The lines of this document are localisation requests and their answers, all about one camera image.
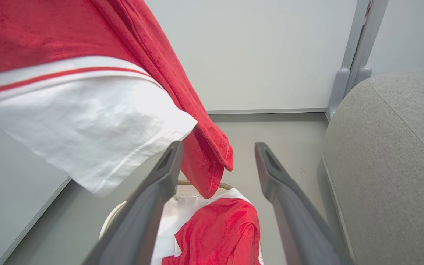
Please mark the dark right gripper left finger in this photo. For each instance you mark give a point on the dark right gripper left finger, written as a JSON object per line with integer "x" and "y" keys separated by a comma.
{"x": 145, "y": 213}

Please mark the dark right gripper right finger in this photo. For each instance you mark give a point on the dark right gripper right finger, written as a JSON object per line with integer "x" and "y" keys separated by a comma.
{"x": 293, "y": 213}

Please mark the red shorts with striped hem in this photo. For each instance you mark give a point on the red shorts with striped hem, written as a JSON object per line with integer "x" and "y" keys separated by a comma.
{"x": 219, "y": 232}

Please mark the red shirt with white sleeves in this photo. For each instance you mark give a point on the red shirt with white sleeves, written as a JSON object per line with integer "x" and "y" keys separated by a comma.
{"x": 31, "y": 29}

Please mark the white cloth basket liner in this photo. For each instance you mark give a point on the white cloth basket liner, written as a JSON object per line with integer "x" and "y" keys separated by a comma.
{"x": 168, "y": 221}

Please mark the white laundry basket brown rim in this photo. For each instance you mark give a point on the white laundry basket brown rim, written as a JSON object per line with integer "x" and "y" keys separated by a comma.
{"x": 110, "y": 217}

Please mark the grey fabric sofa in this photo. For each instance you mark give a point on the grey fabric sofa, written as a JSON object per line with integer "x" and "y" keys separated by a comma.
{"x": 388, "y": 165}

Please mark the grey partition bottom rail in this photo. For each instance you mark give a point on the grey partition bottom rail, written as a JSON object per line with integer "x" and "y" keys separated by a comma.
{"x": 267, "y": 110}

